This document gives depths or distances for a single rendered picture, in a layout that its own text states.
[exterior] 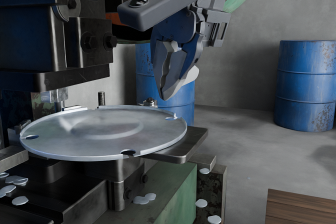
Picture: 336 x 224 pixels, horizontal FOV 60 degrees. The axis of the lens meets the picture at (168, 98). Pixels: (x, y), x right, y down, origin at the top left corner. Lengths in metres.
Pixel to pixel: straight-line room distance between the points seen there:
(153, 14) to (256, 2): 3.43
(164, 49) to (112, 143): 0.17
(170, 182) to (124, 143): 0.20
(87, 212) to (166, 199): 0.15
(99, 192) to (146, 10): 0.31
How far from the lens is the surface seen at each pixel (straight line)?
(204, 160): 0.74
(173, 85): 0.43
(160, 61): 0.45
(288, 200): 1.22
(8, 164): 0.55
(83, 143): 0.48
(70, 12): 0.51
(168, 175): 0.66
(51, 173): 0.54
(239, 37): 3.78
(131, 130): 0.51
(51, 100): 0.59
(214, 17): 0.43
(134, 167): 0.55
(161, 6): 0.37
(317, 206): 1.23
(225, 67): 3.83
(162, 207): 0.56
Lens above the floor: 0.95
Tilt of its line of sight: 13 degrees down
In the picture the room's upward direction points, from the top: straight up
